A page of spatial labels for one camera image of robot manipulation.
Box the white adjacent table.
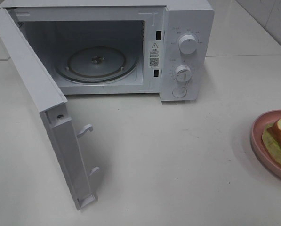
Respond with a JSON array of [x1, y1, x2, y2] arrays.
[[205, 0, 281, 57]]

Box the white bread sandwich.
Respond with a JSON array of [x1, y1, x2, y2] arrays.
[[262, 118, 281, 165]]

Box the pink round plate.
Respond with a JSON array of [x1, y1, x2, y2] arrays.
[[250, 109, 281, 179]]

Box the white timer knob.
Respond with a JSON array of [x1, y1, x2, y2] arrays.
[[175, 65, 192, 82]]

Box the glass microwave turntable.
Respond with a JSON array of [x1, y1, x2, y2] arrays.
[[55, 45, 139, 83]]

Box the white warning label sticker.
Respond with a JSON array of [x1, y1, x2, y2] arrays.
[[147, 40, 163, 69]]

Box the white microwave oven body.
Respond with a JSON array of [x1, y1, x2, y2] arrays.
[[0, 0, 214, 101]]

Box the white microwave door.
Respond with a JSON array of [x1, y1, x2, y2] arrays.
[[0, 9, 99, 210]]

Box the round door release button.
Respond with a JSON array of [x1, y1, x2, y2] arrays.
[[172, 87, 187, 98]]

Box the white upper power knob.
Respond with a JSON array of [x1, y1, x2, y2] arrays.
[[178, 33, 198, 55]]

